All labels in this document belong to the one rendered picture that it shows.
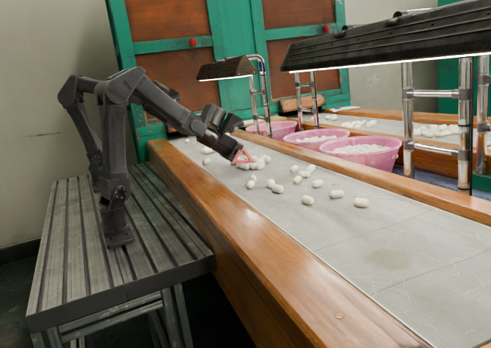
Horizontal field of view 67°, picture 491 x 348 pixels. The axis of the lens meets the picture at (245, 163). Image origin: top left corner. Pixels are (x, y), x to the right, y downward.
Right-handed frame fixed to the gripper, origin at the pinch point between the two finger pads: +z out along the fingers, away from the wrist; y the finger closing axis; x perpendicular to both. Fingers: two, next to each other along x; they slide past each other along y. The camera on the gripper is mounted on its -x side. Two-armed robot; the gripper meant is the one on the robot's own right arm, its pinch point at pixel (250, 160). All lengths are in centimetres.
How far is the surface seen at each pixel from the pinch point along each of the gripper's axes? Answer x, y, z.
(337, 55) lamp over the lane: -26, -49, -16
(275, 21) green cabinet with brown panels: -79, 92, 14
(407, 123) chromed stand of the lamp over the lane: -24, -48, 9
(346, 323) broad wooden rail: 12, -84, -18
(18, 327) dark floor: 124, 74, -32
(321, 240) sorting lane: 7, -60, -7
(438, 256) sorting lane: 0, -75, 2
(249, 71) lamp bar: -27.9, 12.3, -11.4
